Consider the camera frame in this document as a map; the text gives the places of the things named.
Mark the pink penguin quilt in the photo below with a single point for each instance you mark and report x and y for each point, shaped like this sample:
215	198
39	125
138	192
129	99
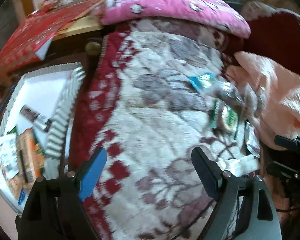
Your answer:
213	13

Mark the floral plush blanket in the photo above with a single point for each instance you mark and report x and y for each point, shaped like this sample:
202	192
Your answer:
143	110

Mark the clear zip bag of nuts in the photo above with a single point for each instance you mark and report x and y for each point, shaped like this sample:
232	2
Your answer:
245	101

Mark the red patterned tablecloth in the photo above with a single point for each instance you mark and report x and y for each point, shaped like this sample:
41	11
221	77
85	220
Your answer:
36	30

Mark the green cow cookie packet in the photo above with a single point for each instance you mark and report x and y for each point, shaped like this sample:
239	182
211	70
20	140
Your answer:
223	119

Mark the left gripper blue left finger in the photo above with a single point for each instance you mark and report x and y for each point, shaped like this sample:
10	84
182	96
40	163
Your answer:
89	173

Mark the peach satin blanket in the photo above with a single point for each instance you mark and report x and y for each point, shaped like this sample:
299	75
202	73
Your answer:
279	91

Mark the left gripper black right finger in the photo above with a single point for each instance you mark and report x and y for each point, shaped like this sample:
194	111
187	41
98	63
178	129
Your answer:
209	173

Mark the santa plush toy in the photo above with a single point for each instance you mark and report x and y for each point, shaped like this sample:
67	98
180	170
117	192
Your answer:
45	5

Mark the dark chocolate bar packet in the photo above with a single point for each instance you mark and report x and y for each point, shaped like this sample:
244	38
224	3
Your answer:
42	122

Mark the blue cracker packet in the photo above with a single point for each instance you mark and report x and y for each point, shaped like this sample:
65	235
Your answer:
8	155

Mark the orange cracker packet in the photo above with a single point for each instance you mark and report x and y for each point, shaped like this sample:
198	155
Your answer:
30	160

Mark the blue clear snack bag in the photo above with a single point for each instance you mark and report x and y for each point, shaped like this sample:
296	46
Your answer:
212	85

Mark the white pink snack packet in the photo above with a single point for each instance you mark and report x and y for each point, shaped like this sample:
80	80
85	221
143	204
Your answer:
251	140

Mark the green striped white tray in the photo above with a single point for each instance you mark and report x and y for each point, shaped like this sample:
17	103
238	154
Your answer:
51	91

